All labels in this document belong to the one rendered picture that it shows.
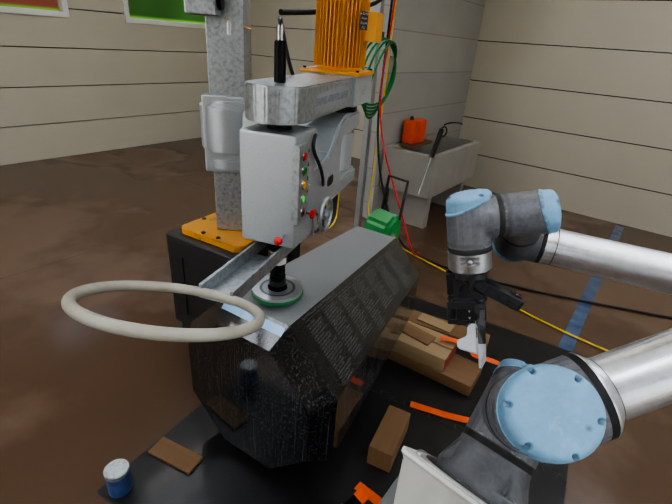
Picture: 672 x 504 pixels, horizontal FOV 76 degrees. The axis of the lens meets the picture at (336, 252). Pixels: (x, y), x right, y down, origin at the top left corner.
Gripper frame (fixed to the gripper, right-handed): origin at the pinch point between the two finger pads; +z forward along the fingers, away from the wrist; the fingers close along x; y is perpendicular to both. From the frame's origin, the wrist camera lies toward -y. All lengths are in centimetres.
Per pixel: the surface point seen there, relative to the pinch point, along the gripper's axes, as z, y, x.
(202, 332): -14, 58, 20
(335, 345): 36, 57, -60
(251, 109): -61, 68, -45
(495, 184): 67, -43, -578
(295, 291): 12, 72, -63
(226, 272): -9, 82, -31
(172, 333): -16, 62, 24
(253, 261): -8, 79, -45
